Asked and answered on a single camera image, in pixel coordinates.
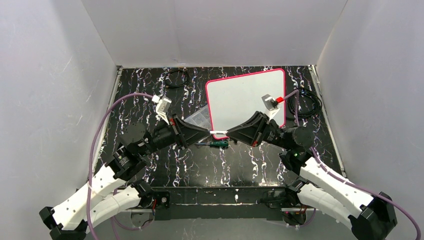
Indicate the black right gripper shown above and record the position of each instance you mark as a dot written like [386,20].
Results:
[263,128]

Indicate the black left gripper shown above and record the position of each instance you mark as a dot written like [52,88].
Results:
[178,132]

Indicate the white blue marker pen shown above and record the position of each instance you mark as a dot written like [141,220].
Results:
[213,132]

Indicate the pink framed whiteboard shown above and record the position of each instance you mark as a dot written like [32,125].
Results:
[233,100]

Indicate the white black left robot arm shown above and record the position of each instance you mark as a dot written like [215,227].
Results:
[94,203]

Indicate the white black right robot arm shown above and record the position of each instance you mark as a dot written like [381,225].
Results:
[369,216]

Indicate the clear plastic screw box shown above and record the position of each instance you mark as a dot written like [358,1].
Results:
[200,118]

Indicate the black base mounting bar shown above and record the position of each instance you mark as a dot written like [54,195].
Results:
[268,203]

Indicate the green handled screwdriver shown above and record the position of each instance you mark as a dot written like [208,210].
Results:
[214,144]

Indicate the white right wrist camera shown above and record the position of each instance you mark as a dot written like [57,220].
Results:
[272,105]

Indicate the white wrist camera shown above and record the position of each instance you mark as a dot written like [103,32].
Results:
[272,105]
[162,105]

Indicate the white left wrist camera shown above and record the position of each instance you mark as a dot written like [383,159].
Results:
[162,105]

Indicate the aluminium rail right edge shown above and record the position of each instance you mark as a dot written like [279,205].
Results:
[316,83]

